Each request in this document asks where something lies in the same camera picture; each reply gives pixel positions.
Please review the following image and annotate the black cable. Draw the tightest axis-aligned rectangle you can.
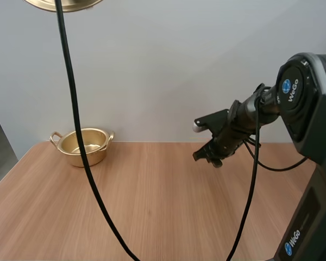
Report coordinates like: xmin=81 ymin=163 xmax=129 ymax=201
xmin=225 ymin=97 xmax=263 ymax=261
xmin=54 ymin=0 xmax=141 ymax=261
xmin=243 ymin=141 xmax=308 ymax=172

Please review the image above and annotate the gold pot with two handles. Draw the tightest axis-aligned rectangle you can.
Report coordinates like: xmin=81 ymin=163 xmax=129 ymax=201
xmin=49 ymin=128 xmax=116 ymax=168

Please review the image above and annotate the gold pot lid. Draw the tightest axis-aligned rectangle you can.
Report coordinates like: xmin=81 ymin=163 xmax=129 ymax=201
xmin=22 ymin=0 xmax=104 ymax=14

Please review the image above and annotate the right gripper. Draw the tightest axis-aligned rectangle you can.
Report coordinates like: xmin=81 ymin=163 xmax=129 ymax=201
xmin=192 ymin=119 xmax=246 ymax=168

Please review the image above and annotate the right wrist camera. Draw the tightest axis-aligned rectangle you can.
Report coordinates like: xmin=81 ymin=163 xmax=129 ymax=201
xmin=192 ymin=108 xmax=232 ymax=134

